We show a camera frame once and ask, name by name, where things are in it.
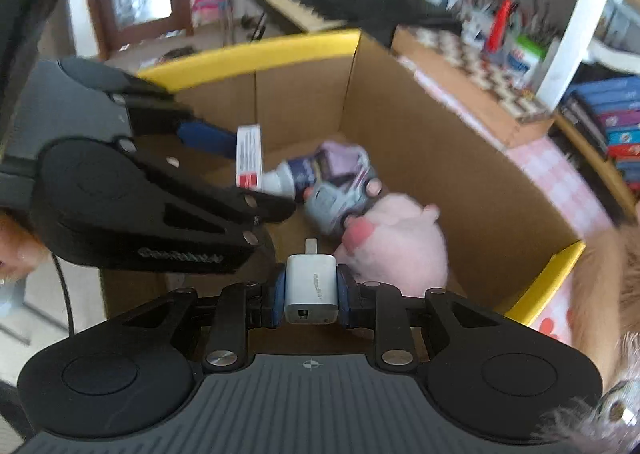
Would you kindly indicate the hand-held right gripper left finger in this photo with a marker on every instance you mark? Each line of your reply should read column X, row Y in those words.
column 277, row 301

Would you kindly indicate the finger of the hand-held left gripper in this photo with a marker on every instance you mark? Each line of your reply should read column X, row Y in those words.
column 210, row 138
column 225, row 199

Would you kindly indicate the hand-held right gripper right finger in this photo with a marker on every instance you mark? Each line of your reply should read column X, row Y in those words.
column 345, row 299

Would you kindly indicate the white charger plug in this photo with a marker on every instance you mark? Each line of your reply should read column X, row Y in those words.
column 311, row 284

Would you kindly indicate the small white box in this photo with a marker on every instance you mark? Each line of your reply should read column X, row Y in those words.
column 250, row 158

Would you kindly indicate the white spray bottle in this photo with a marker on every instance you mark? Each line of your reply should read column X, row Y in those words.
column 292, row 178

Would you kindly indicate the pink plush toy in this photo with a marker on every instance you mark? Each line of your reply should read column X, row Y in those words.
column 400, row 244

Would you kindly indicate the grey purple toy car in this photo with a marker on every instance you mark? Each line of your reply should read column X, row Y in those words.
column 340, row 194

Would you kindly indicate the yellow cardboard box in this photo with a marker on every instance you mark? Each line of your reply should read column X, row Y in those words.
column 425, row 148

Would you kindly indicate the pink checked cloth desktop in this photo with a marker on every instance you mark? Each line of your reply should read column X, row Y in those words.
column 550, row 173

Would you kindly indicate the person's left hand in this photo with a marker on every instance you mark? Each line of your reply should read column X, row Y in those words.
column 20, row 246

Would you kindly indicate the printed desk mat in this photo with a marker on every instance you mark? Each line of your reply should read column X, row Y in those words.
column 555, row 326

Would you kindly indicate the checkered wooden board box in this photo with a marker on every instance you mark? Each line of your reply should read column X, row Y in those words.
column 480, row 83

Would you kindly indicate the fluffy orange cat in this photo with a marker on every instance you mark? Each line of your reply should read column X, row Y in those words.
column 610, row 294

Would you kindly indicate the grey fluffy pompom charm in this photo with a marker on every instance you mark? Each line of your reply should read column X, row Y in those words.
column 600, row 426

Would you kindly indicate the white pen cup green rim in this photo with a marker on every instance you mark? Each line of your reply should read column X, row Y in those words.
column 525, row 58

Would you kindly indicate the red tassel ornament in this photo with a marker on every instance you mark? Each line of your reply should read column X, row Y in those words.
column 502, row 21

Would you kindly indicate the row of blue books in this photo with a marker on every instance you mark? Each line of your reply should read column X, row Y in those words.
column 615, row 123

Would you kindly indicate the white bookshelf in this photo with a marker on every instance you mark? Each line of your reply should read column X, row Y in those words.
column 575, row 33

